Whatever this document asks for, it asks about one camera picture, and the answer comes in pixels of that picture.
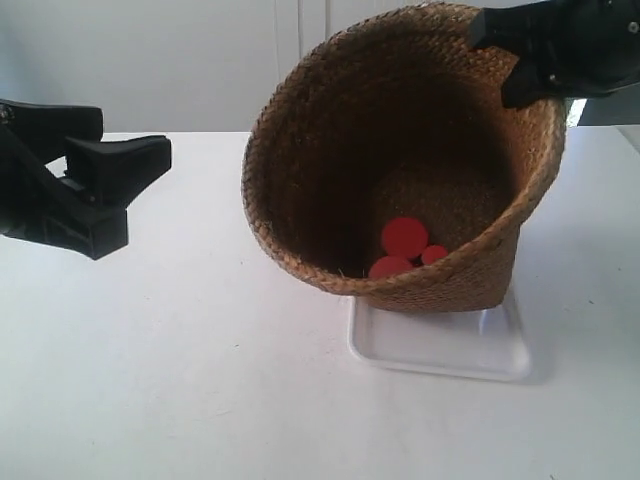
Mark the white square plastic tray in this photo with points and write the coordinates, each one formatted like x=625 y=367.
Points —
x=486 y=344

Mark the red round objects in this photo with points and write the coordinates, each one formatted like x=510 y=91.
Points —
x=404 y=237

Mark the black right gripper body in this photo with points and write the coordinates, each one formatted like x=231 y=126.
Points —
x=589 y=48

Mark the dark red plastic piece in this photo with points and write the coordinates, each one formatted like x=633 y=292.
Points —
x=433 y=253

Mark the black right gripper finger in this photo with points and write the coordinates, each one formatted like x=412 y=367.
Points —
x=526 y=85
x=511 y=28

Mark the brown woven wicker basket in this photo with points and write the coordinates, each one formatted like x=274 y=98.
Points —
x=396 y=117

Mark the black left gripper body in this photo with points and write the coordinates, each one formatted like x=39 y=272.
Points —
x=40 y=205

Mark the red sausage pieces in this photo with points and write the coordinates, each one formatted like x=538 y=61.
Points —
x=388 y=266

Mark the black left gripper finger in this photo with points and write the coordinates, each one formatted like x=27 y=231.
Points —
x=44 y=128
x=114 y=173

